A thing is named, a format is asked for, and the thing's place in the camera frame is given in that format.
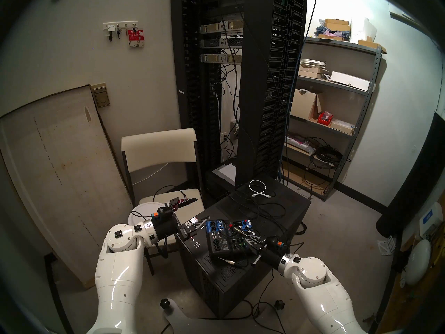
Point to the large cardboard panel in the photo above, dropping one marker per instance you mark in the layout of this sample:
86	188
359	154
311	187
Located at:
62	180

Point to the black computer tower case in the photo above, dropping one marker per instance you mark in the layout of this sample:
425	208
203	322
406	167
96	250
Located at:
215	295

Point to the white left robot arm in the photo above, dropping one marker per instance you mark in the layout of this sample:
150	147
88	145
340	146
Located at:
118	284

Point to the small red box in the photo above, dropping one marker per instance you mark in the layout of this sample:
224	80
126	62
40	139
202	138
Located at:
325	119

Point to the cream folding chair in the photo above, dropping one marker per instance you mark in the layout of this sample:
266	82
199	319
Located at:
158	147

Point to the colourful package pile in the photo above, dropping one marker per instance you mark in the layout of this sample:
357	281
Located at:
325	34

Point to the white plastic bag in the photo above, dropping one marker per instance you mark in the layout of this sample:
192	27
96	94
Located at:
363	29

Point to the white flat box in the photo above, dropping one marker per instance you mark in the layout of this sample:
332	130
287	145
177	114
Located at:
349	80

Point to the white router blue label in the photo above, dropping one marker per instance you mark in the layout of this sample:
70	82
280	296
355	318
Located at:
430	220

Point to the black knob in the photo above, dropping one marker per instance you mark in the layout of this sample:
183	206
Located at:
278	304
164	303

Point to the beige box stack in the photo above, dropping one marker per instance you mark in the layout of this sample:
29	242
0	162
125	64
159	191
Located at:
311	72

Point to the red key tag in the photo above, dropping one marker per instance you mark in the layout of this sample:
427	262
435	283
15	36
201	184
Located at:
135	36

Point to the white round plate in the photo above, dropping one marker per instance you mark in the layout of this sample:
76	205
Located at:
142	211

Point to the white key hook rack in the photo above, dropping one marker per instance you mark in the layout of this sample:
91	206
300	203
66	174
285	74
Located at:
114	24

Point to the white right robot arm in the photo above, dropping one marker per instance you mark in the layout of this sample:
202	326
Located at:
323	295

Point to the brown cardboard box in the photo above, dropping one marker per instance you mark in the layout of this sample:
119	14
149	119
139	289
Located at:
336	25

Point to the pink white package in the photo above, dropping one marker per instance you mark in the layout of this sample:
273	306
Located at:
299	144

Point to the blue black audio mixer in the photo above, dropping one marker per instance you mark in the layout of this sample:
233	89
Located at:
222	241

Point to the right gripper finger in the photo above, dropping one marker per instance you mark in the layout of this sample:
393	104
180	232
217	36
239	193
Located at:
253	237
252	244

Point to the flat tan box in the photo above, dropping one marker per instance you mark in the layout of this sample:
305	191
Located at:
342	127

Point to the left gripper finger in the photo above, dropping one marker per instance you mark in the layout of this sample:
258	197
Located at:
194	227
182	201

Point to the grey metal shelving unit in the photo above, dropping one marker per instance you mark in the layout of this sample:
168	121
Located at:
340	44

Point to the grey rack-mounted switch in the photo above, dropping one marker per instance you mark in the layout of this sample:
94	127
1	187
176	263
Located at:
219	43
219	28
217	58

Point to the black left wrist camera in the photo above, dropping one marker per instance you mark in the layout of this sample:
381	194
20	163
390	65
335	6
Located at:
165	210

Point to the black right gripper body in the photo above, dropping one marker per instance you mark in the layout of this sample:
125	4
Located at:
274	256

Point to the beige wall control plate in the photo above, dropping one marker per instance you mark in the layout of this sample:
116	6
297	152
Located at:
101	98

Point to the open cardboard box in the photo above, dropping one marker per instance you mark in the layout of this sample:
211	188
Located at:
302	105

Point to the grey flat box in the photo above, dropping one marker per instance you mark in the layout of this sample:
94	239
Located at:
226	171

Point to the white oval device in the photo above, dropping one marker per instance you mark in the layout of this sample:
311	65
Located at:
417	262

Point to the black server rack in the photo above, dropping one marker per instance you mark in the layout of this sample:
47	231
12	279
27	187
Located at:
253	93

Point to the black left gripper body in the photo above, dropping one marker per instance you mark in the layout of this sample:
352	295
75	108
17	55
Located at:
166	225

